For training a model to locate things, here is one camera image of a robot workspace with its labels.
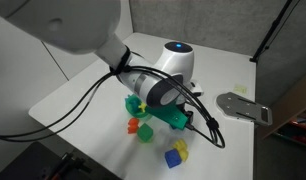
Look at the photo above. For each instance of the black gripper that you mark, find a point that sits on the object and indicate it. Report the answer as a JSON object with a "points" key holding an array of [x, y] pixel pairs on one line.
{"points": [[188, 111]]}

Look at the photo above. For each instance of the yellow cross-shaped block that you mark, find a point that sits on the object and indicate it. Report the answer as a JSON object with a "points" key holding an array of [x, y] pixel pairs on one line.
{"points": [[181, 146]]}

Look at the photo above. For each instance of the yellow star-shaped block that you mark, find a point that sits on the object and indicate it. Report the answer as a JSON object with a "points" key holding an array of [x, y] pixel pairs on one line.
{"points": [[142, 107]]}

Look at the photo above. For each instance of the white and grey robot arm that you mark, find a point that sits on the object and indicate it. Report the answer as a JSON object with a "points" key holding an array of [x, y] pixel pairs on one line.
{"points": [[89, 26]]}

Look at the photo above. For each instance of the teal block in bowl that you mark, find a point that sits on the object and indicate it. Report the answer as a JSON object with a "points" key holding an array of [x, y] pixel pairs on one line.
{"points": [[132, 102]]}

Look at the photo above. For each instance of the green plastic bowl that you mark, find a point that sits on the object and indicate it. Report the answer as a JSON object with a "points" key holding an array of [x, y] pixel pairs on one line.
{"points": [[138, 114]]}

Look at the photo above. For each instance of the grey metal mounting plate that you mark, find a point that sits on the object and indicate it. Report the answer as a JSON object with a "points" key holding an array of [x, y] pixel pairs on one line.
{"points": [[234, 105]]}

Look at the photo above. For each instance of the blue cube block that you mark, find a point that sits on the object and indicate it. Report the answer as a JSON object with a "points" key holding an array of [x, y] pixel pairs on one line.
{"points": [[172, 158]]}

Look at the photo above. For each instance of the green cube block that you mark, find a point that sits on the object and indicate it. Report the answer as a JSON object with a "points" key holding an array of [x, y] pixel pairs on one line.
{"points": [[145, 133]]}

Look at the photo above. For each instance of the yellow sticky note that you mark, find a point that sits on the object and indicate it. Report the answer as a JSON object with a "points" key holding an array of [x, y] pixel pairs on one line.
{"points": [[240, 89]]}

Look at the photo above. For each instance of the orange-red shaped block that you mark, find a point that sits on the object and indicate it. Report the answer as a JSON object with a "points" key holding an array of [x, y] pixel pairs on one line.
{"points": [[133, 125]]}

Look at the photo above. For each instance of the wooden shelf unit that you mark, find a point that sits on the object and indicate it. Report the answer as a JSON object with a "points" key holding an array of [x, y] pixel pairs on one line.
{"points": [[290, 105]]}

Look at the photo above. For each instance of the black vertical stand pole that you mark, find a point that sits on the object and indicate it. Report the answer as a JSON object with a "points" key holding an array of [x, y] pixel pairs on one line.
{"points": [[273, 30]]}

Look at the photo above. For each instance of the black equipment at table edge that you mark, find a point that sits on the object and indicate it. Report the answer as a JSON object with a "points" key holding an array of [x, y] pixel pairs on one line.
{"points": [[37, 162]]}

